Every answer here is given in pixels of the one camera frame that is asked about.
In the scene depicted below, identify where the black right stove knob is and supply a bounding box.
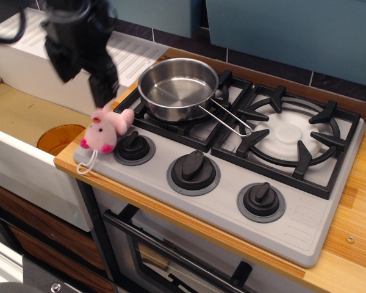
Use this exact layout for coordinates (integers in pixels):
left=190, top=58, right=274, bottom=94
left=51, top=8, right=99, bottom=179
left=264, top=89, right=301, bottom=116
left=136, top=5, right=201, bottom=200
left=237, top=182, right=286, bottom=223

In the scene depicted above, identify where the wooden drawer cabinet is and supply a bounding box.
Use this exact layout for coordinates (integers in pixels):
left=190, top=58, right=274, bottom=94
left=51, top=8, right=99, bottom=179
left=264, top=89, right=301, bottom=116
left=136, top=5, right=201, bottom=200
left=0, top=186, right=117, bottom=292

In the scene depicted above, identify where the black burner grate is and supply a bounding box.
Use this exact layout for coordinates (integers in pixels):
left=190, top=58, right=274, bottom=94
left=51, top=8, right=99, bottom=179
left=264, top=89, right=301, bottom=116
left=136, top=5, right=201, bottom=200
left=211, top=85, right=365, bottom=200
left=113, top=70, right=253, bottom=152

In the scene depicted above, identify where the grey toy stove top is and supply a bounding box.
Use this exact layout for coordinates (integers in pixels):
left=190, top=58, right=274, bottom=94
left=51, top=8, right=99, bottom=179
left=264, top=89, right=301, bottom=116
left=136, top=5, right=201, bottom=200
left=72, top=56, right=366, bottom=269

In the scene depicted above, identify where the white toy sink unit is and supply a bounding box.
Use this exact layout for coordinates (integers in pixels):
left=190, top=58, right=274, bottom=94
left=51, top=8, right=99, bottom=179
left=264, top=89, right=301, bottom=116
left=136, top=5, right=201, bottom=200
left=0, top=7, right=171, bottom=232

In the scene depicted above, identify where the stainless steel pan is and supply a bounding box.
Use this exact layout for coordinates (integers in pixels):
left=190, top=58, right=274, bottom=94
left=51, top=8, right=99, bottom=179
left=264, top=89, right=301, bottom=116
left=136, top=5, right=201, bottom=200
left=137, top=58, right=253, bottom=138

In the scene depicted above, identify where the black left stove knob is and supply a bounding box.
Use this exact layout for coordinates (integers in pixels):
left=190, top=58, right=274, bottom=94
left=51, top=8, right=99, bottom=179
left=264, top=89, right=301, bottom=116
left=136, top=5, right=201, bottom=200
left=113, top=131, right=156, bottom=166

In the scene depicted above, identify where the black left burner grate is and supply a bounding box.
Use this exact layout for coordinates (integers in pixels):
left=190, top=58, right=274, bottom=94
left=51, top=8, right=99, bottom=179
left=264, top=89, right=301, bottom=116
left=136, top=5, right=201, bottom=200
left=113, top=70, right=253, bottom=152

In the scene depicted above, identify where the black middle stove knob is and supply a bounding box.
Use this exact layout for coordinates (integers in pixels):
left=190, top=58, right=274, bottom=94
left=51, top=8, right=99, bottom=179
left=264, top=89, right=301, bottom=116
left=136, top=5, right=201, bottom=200
left=167, top=150, right=221, bottom=197

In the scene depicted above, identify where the black right burner grate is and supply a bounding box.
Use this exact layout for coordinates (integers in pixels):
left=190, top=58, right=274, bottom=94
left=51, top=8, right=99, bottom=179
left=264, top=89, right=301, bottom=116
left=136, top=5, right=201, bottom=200
left=211, top=85, right=365, bottom=200

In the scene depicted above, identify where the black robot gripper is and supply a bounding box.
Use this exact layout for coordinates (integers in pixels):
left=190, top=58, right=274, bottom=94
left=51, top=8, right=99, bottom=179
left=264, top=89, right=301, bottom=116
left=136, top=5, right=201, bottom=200
left=42, top=1, right=119, bottom=108

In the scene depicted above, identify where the pink stuffed pig toy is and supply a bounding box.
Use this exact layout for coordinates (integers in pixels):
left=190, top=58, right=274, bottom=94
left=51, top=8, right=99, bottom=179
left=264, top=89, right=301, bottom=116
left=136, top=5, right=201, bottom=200
left=76, top=103, right=135, bottom=176

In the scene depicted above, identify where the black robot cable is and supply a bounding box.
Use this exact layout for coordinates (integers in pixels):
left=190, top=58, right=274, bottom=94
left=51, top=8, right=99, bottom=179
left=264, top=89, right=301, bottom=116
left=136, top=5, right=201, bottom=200
left=0, top=0, right=28, bottom=44

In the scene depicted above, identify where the toy oven door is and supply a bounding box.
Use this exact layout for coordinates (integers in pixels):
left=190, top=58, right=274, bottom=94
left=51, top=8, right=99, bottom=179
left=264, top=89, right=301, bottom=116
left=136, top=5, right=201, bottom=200
left=101, top=204, right=285, bottom=292

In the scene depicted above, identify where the black stove knob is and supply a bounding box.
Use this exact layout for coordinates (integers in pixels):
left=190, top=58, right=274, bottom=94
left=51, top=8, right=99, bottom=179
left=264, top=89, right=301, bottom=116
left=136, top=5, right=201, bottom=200
left=237, top=182, right=286, bottom=223
left=167, top=150, right=221, bottom=197
left=113, top=131, right=156, bottom=166

